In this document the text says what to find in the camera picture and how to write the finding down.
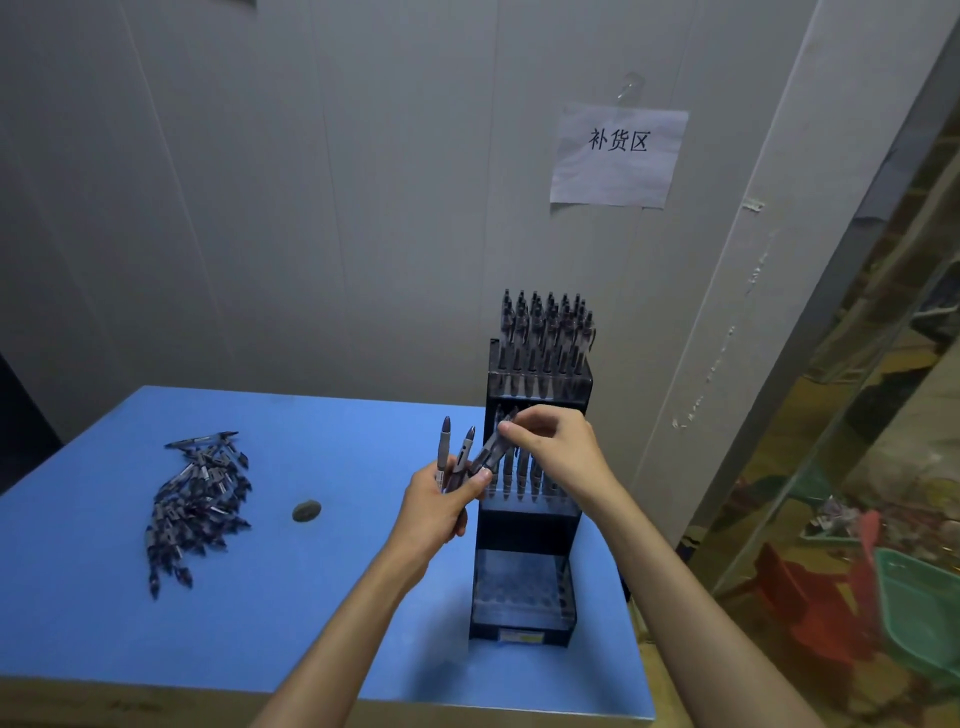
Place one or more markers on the person's left hand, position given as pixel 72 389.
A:
pixel 427 517

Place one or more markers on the person's right hand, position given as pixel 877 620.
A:
pixel 570 457

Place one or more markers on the black tiered pen display stand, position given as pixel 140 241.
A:
pixel 525 540

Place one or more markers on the cluster of grey pens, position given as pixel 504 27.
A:
pixel 547 330

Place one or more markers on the pile of grey pens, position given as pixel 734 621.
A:
pixel 195 502

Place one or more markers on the person's right forearm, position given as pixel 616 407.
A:
pixel 705 630

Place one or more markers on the person's left forearm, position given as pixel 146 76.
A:
pixel 337 645

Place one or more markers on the small round metal disc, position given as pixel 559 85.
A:
pixel 307 511

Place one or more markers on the dark blue cloth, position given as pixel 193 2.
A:
pixel 625 585

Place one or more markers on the blue table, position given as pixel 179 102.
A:
pixel 300 450

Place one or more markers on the red plastic stool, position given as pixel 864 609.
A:
pixel 810 600

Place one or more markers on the green plastic basket chair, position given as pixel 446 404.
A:
pixel 919 607

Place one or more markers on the black shelf unit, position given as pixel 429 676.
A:
pixel 26 435

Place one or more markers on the white paper wall sign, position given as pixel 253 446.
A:
pixel 619 169

